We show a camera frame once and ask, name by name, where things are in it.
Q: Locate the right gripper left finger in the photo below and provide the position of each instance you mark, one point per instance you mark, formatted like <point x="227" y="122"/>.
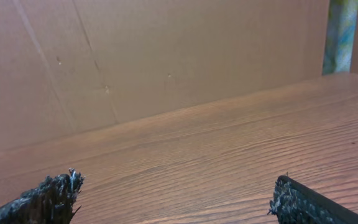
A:
<point x="51" y="202"/>

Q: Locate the cardboard back panel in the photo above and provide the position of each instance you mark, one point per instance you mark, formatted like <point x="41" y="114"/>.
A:
<point x="67" y="67"/>

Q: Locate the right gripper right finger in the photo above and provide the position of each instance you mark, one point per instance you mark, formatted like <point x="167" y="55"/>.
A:
<point x="295" y="203"/>

